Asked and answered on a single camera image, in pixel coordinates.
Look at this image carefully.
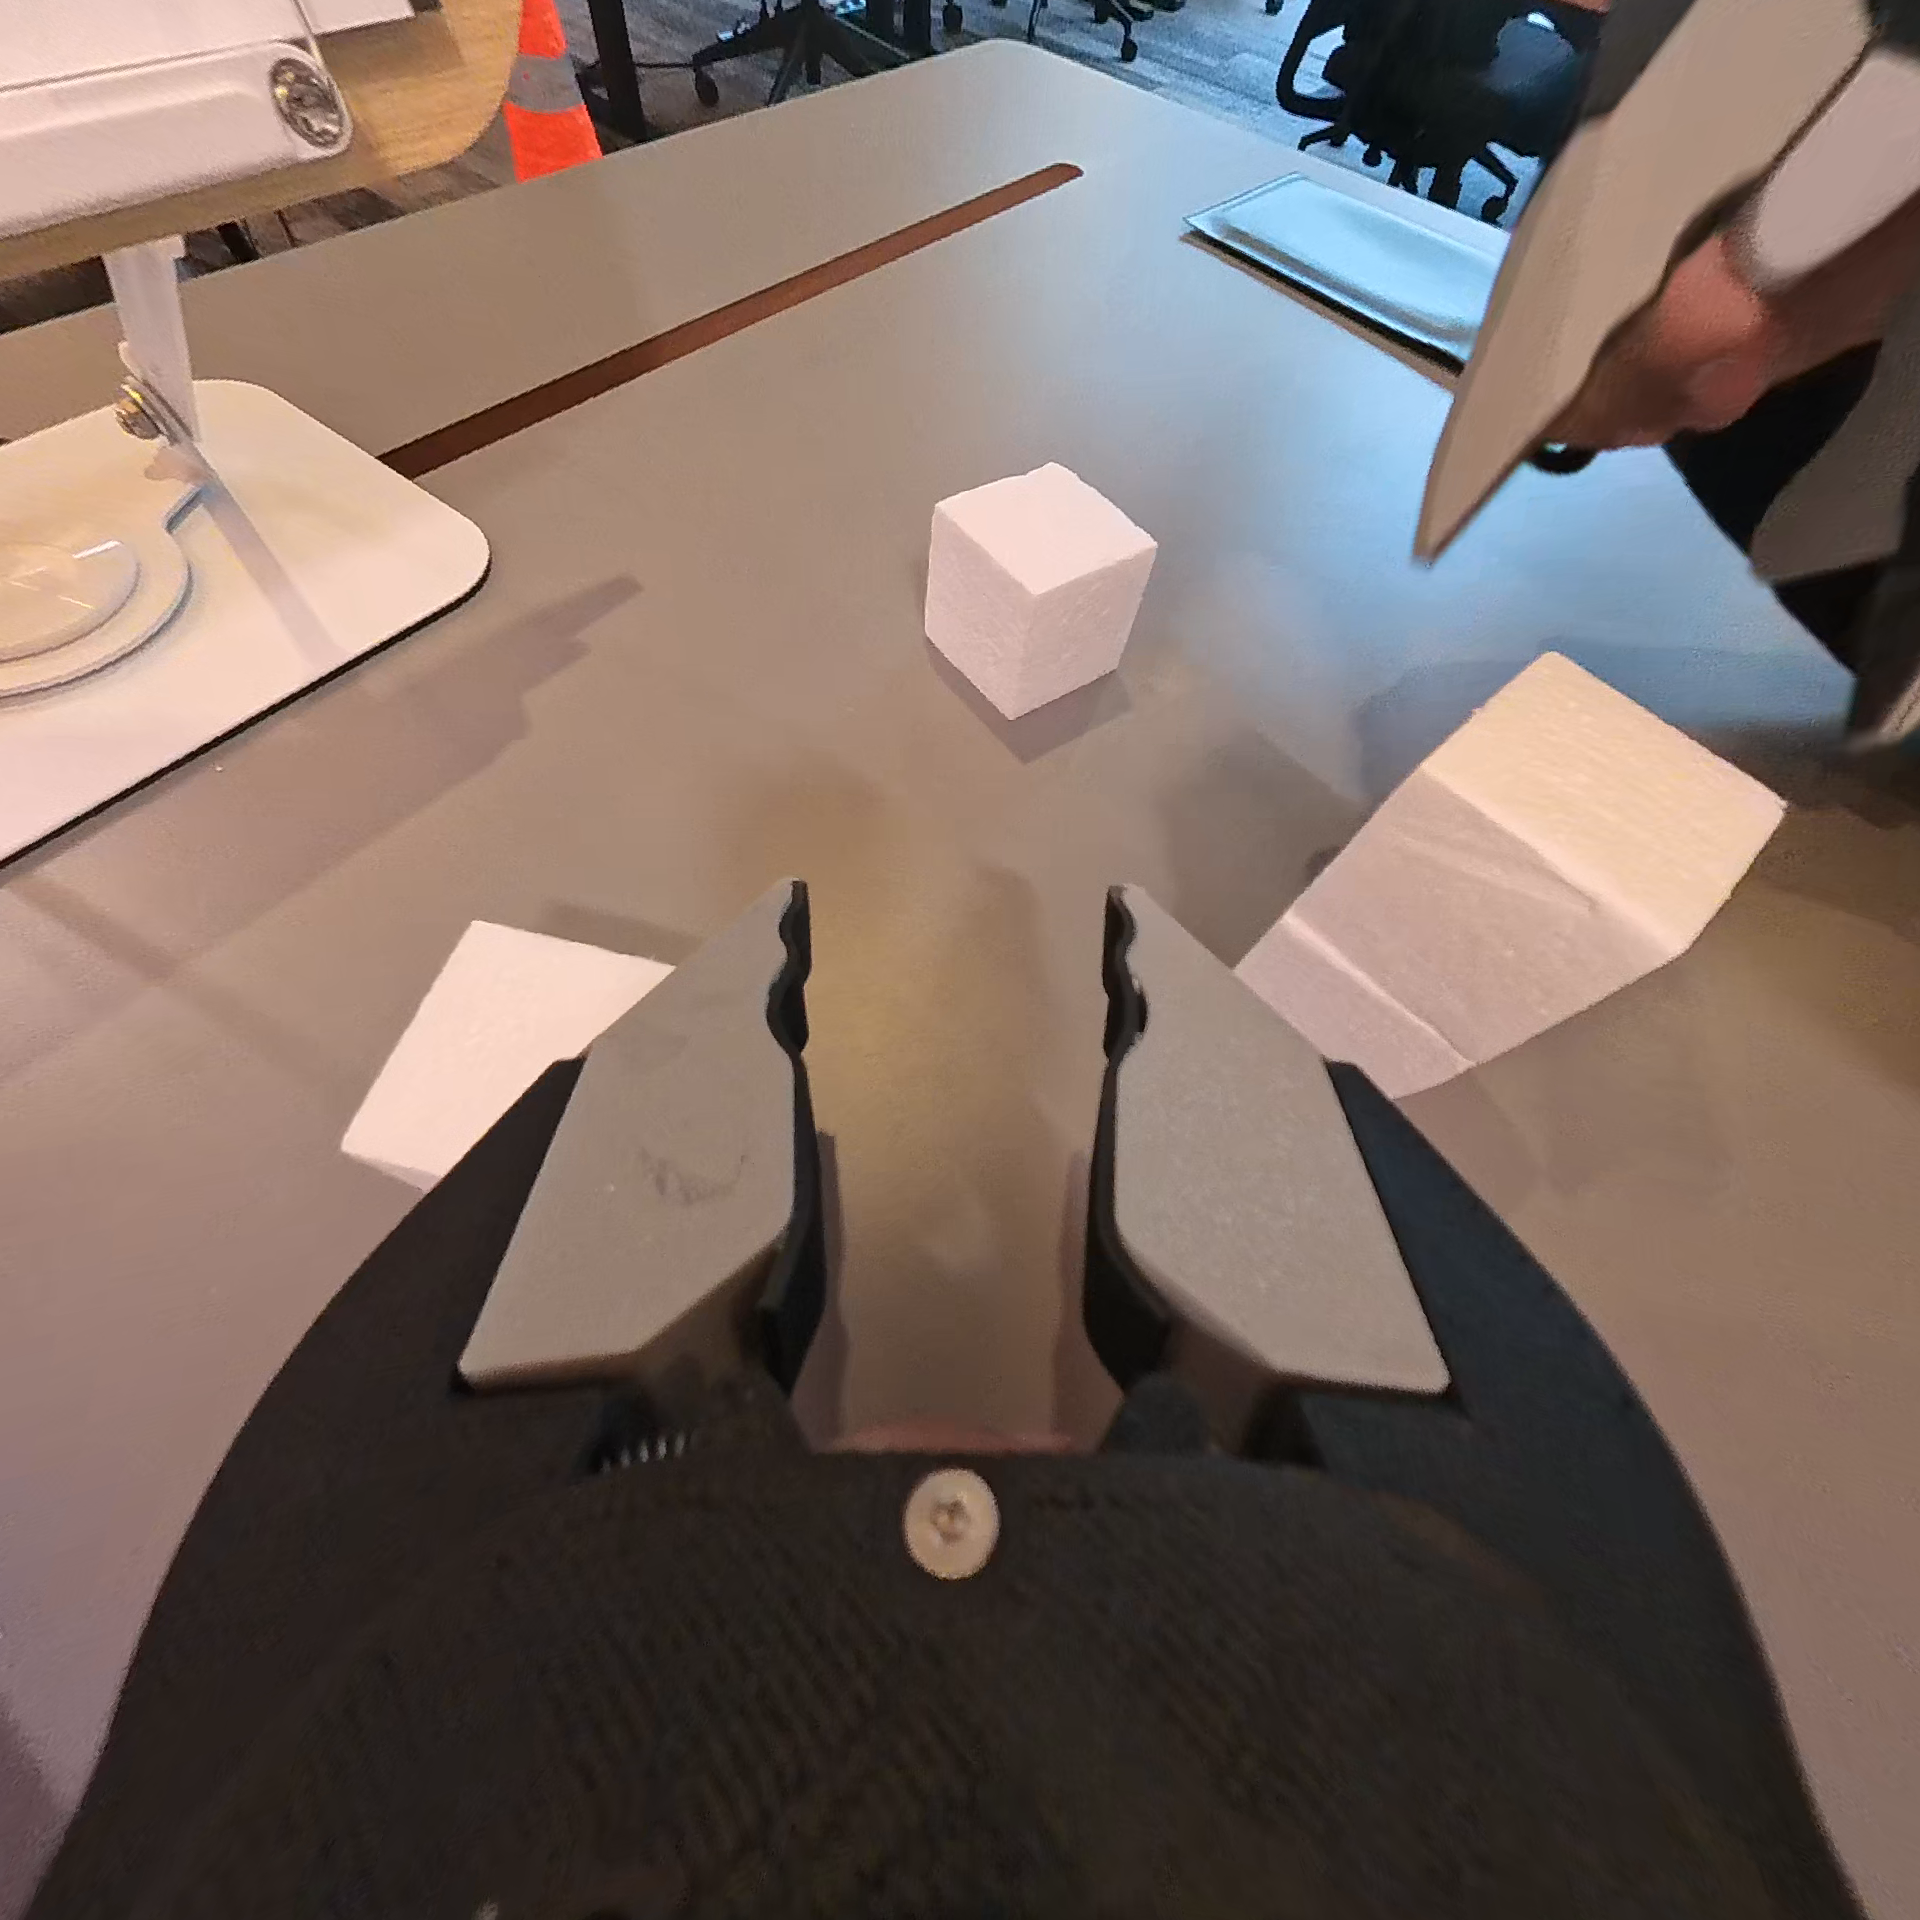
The white-based document stand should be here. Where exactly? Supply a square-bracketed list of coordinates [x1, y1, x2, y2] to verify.
[0, 0, 524, 867]

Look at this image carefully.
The black office chair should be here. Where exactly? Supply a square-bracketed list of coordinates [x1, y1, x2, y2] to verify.
[689, 0, 909, 106]
[1276, 0, 1594, 213]

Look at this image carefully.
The person's right hand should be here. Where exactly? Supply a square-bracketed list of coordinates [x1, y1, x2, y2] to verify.
[1542, 226, 1887, 451]

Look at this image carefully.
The black flat plate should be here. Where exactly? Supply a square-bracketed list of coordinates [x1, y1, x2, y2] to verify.
[1181, 171, 1511, 370]

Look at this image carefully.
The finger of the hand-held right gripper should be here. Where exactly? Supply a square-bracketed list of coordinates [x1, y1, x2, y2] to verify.
[1414, 0, 1880, 567]
[1750, 428, 1920, 756]

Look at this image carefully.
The person's right forearm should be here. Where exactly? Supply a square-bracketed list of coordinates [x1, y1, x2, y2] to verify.
[1663, 337, 1920, 679]

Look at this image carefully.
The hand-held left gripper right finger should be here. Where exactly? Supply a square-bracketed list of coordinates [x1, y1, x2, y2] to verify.
[1083, 886, 1452, 1397]

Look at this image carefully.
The orange traffic cone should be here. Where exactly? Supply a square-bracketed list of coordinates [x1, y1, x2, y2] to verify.
[500, 0, 607, 184]

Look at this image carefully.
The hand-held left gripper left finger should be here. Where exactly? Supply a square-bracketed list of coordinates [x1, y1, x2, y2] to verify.
[459, 877, 828, 1389]

